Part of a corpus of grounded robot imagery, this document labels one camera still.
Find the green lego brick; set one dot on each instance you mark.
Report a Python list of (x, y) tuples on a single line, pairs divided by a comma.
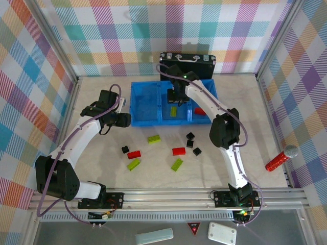
[(154, 139), (177, 164), (133, 164), (173, 111)]

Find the red lego brick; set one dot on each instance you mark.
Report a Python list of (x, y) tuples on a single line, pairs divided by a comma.
[(199, 111), (178, 151), (134, 154)]

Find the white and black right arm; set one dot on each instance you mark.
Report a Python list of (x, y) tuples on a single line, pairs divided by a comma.
[(204, 97)]

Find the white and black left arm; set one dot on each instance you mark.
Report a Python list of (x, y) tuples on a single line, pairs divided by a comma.
[(76, 137)]

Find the blue three-compartment plastic bin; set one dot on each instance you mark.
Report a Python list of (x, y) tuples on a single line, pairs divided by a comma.
[(145, 102)]

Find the red glitter toy microphone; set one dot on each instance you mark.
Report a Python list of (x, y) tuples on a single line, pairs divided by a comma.
[(277, 162)]

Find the small connector board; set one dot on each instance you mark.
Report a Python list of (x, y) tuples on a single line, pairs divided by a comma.
[(102, 216), (241, 215)]

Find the red triangle sticker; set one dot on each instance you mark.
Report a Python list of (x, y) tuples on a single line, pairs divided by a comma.
[(193, 227)]

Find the pale blue rectangular box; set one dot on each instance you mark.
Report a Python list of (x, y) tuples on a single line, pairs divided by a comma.
[(154, 236)]

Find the white rectangular plate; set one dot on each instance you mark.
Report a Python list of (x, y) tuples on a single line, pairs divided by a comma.
[(222, 233)]

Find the aluminium frame side bar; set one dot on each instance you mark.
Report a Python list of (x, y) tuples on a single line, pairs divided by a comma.
[(270, 122), (74, 97)]

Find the aluminium frame post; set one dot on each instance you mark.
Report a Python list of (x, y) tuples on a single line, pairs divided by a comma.
[(279, 38), (55, 40)]

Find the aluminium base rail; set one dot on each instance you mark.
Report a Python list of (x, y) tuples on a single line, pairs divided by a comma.
[(166, 197)]

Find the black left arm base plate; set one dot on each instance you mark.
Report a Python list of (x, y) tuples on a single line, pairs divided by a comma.
[(115, 200)]

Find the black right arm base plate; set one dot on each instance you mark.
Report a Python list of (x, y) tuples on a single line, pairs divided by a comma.
[(221, 199)]

